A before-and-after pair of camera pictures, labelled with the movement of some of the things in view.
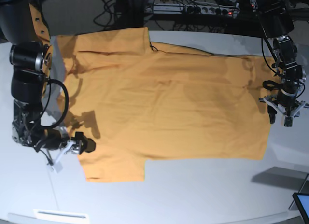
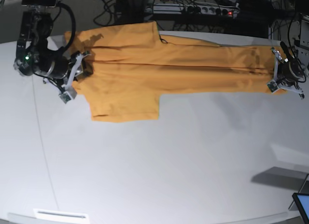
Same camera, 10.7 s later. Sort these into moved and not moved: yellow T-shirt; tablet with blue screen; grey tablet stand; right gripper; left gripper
Moved: left gripper; right gripper; yellow T-shirt
Not moved: grey tablet stand; tablet with blue screen
